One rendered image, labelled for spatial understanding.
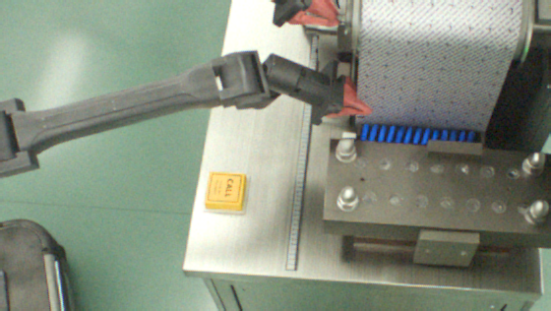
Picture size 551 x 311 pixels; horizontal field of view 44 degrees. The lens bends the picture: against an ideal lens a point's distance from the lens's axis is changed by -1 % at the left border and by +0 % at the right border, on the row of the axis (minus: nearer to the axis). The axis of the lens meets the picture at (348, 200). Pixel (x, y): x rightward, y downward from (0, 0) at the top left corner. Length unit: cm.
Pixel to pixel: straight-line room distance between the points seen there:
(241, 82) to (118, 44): 174
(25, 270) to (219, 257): 96
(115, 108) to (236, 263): 36
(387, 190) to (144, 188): 137
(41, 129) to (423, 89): 60
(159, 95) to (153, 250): 127
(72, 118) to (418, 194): 57
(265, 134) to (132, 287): 103
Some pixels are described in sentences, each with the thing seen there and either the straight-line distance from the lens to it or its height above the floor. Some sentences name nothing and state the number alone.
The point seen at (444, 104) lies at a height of 110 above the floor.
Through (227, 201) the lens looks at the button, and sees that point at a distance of 130.
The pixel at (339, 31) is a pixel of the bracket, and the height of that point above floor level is 119.
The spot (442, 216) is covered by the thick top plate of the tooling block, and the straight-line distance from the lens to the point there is 117.
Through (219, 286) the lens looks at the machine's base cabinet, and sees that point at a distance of 135.
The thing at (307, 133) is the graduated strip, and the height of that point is 90.
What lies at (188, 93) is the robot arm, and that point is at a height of 120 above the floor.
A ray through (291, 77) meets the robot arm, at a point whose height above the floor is 117.
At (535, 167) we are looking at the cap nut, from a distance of 123.
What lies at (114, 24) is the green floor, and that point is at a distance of 287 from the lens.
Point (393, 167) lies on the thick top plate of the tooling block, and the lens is 120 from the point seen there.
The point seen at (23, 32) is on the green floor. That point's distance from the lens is 296.
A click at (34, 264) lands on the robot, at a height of 24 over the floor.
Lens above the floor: 208
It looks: 64 degrees down
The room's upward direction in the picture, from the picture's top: 3 degrees clockwise
